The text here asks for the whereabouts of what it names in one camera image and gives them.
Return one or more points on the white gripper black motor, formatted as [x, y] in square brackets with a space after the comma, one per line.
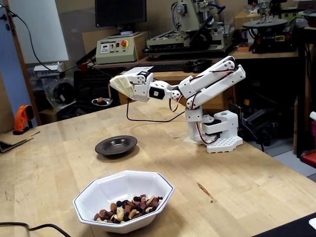
[139, 84]

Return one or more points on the bent metal spoon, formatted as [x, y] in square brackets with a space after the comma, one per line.
[107, 101]

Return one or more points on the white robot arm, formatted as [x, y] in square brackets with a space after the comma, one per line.
[214, 81]

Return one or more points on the dark brown round plate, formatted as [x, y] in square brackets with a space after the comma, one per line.
[116, 145]

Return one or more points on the white octagonal bowl blue rim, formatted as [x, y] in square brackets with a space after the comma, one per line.
[148, 180]

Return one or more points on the beige masking tape wrap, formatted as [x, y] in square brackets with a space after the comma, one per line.
[122, 85]

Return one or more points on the white paper sheet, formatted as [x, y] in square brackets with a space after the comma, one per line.
[145, 68]

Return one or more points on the wooden desk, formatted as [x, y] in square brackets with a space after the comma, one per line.
[163, 76]

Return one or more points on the beige machine controller box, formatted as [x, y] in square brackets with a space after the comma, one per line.
[116, 55]

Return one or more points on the black keyboard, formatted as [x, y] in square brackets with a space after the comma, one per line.
[170, 67]

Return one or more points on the black plastic crate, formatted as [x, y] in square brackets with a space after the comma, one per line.
[93, 84]

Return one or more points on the red clamp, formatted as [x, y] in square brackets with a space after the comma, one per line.
[82, 67]

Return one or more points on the clear plastic bag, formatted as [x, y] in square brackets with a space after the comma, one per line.
[61, 91]

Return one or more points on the beige tape piece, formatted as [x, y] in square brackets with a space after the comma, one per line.
[187, 140]

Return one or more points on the black computer monitor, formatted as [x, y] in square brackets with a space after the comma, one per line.
[118, 12]

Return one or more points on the beige CNC milling machine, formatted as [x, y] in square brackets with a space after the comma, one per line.
[187, 14]

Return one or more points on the white small box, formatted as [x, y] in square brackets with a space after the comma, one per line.
[47, 70]

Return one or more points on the green controller circuit board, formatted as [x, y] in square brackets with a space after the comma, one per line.
[234, 108]

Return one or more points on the white board panel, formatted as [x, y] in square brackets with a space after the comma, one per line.
[42, 29]

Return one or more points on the orange hand tool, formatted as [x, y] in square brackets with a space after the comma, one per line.
[22, 116]

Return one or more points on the nut and raisin mix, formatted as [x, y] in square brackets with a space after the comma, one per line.
[128, 209]

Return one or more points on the brown cardboard box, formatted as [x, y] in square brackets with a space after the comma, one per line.
[243, 19]

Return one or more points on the wooden workbench top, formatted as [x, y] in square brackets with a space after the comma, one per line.
[259, 55]

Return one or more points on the cardboard sheet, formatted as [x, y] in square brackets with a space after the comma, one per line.
[14, 139]

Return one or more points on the black scroll saw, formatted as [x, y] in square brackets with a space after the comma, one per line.
[271, 39]

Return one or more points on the red cushioned wooden chair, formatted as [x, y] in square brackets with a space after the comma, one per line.
[309, 159]

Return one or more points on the black flat object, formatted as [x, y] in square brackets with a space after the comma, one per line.
[296, 229]

